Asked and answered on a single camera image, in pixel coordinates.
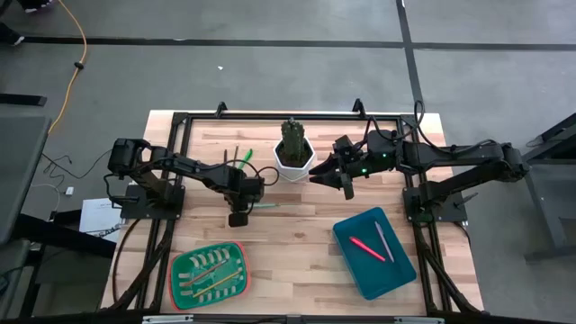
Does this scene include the white paper sheet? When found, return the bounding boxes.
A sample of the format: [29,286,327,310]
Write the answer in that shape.
[79,197,123,244]

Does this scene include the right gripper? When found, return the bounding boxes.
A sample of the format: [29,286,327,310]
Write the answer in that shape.
[308,134,377,202]

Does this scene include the green cactus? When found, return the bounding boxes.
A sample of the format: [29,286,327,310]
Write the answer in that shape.
[281,117,307,166]

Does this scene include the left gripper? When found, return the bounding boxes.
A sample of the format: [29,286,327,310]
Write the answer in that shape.
[228,176,266,229]

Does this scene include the red pen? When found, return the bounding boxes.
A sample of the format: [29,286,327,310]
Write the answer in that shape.
[349,236,387,263]

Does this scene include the green pen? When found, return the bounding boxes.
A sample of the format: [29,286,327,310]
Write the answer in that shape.
[237,148,254,171]

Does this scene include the pink pen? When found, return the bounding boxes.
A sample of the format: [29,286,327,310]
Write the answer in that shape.
[373,220,396,264]

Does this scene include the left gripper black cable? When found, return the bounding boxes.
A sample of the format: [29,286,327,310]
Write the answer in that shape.
[233,159,281,186]

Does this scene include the black crossbar silver brackets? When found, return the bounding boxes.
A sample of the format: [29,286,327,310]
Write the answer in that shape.
[0,309,576,324]

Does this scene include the teal plastic bin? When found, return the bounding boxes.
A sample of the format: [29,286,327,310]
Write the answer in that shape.
[332,206,418,302]

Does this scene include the brown cable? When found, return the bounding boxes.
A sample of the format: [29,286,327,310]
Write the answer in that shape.
[111,218,143,303]

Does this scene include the white hexagonal plant pot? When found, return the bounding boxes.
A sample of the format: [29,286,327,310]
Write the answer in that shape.
[273,137,316,183]

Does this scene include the thin black floor cable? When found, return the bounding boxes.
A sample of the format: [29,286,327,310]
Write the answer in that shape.
[40,148,113,181]

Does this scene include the green basket with red rim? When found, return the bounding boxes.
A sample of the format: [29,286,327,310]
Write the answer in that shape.
[166,241,252,311]

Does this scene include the black flat bar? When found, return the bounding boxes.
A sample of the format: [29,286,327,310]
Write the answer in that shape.
[0,93,48,107]

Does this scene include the black stand beam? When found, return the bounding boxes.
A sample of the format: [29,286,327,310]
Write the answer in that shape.
[11,211,119,260]

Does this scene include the person's shoe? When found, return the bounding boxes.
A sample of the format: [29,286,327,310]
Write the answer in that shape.
[0,22,26,47]
[17,0,55,14]

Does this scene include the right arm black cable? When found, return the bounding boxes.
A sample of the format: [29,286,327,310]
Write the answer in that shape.
[366,99,427,145]

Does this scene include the dark grey desk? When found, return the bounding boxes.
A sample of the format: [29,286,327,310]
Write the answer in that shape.
[521,112,576,262]

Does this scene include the grey side table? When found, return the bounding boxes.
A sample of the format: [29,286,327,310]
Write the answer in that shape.
[0,115,51,247]

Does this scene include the yellow floor cable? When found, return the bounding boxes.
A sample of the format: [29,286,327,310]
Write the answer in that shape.
[47,0,89,135]

